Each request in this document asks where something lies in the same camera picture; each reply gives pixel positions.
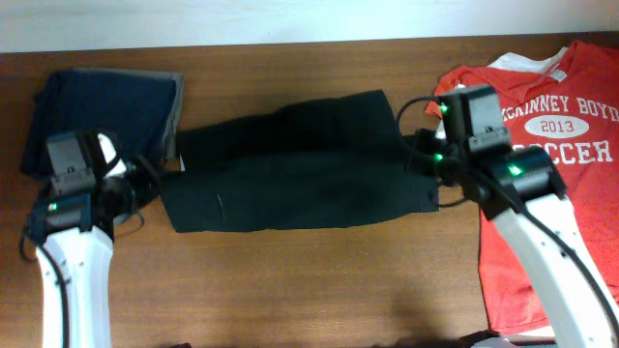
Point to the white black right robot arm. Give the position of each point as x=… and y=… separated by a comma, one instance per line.
x=522, y=193

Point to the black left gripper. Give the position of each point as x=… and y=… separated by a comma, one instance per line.
x=148, y=173

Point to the folded navy blue garment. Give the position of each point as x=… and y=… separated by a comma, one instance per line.
x=134, y=108

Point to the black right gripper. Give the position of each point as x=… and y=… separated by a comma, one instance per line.
x=425, y=156

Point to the folded grey garment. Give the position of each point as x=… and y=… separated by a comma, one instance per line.
x=168, y=151

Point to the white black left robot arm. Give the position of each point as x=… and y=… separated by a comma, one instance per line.
x=90, y=191

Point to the white garment under red shirt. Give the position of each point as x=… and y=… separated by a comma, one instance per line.
x=517, y=63

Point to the black shorts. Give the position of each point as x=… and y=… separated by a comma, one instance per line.
x=330, y=163

